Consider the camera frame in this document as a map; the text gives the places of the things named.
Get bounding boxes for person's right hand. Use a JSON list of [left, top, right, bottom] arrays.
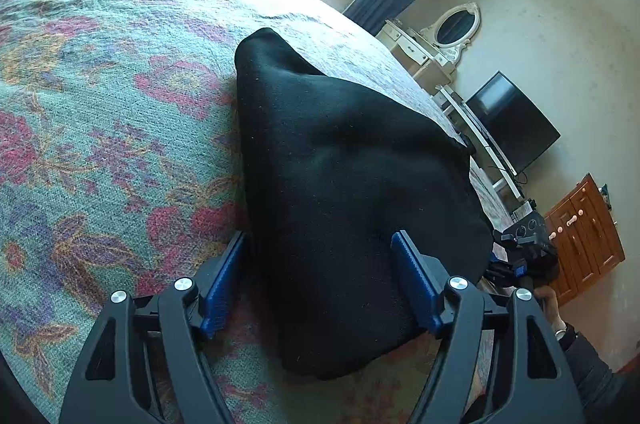
[[534, 287, 567, 335]]

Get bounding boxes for white television stand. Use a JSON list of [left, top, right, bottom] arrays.
[[434, 84, 526, 201]]

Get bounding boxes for floral bedspread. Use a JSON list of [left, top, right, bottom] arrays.
[[0, 0, 521, 424]]

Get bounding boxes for wooden cabinet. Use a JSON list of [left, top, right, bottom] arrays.
[[542, 173, 626, 308]]

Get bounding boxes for black pants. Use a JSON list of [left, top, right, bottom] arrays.
[[234, 27, 493, 381]]

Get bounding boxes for cream dressing table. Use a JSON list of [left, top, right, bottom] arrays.
[[375, 18, 459, 93]]

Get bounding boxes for oval mirror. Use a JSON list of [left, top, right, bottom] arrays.
[[419, 1, 482, 65]]

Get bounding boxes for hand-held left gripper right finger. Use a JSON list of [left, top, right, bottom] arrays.
[[390, 230, 586, 424]]

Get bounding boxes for person's right forearm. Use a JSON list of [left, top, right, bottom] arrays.
[[556, 323, 632, 407]]

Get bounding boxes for black television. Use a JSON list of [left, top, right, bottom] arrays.
[[465, 71, 561, 175]]

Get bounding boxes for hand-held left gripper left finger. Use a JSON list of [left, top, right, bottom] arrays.
[[59, 230, 247, 424]]

